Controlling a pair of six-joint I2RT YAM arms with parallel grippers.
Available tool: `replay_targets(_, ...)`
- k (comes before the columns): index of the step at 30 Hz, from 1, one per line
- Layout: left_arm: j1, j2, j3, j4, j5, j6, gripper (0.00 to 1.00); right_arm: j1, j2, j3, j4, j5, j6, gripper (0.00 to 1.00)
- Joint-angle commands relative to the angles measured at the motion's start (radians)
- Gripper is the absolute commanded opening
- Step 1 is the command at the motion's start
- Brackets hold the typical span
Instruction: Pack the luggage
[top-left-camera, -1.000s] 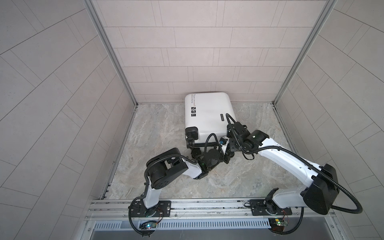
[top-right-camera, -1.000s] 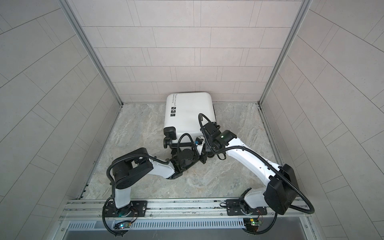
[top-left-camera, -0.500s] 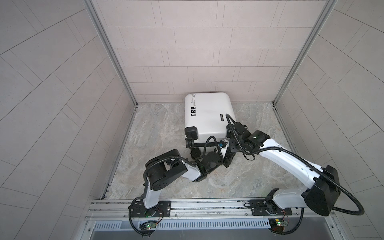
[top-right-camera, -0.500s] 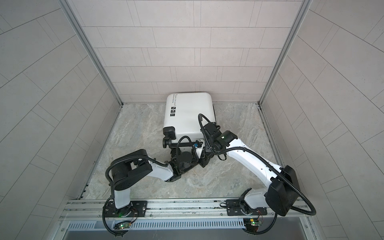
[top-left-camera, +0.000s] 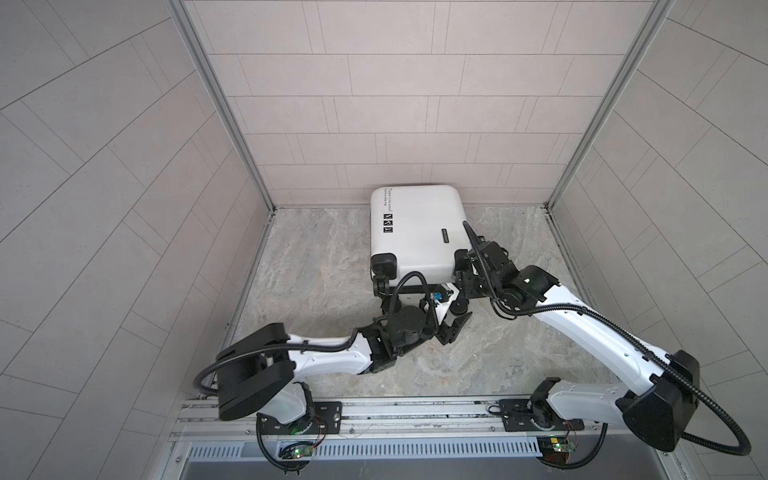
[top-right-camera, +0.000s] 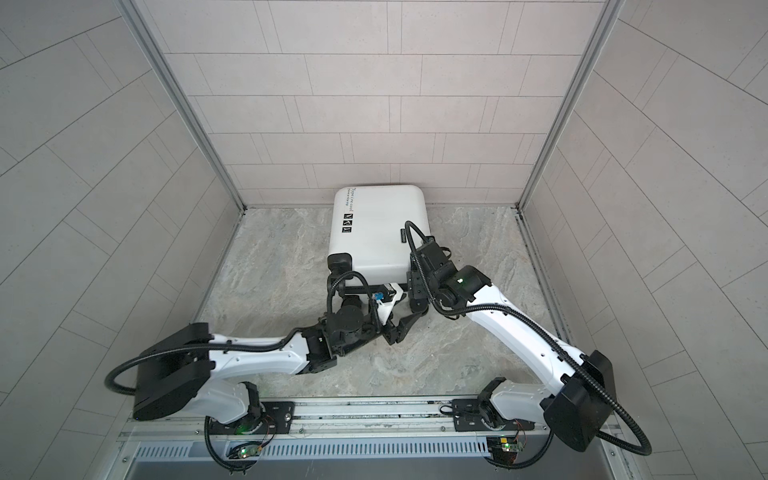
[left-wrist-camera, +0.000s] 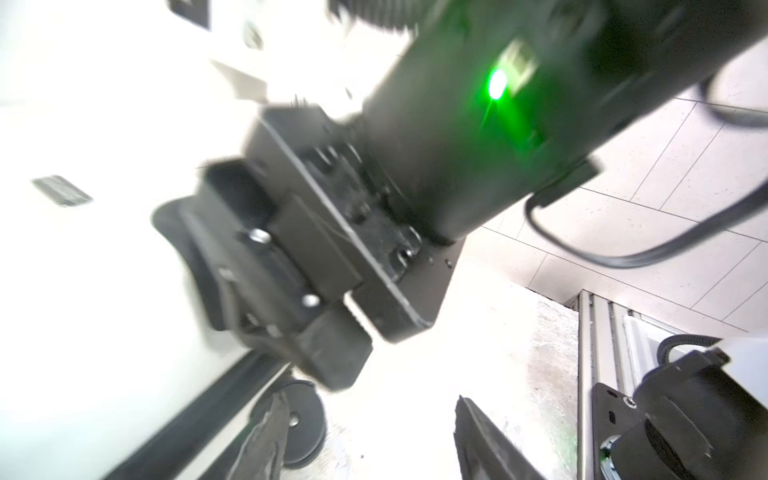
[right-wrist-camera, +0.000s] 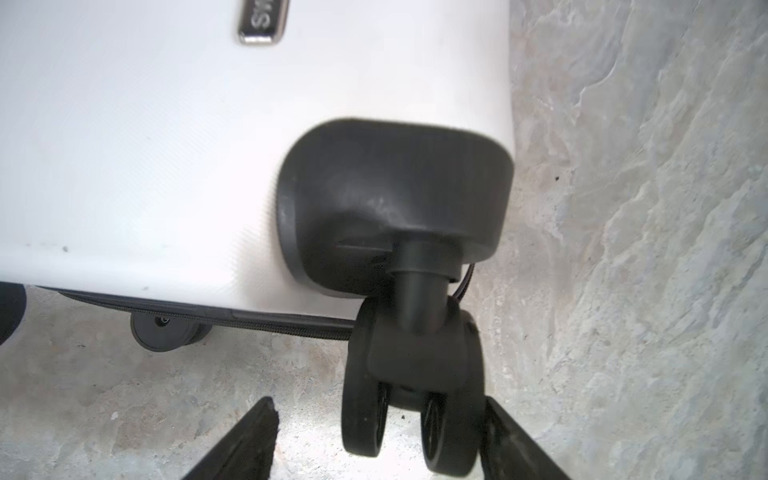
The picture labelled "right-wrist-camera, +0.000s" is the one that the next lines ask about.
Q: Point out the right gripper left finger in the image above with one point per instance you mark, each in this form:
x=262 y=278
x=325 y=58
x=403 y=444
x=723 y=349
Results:
x=246 y=451

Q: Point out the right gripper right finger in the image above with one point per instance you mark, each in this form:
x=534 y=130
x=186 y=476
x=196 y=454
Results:
x=507 y=452

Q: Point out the white suitcase black lining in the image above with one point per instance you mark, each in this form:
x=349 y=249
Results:
x=328 y=169

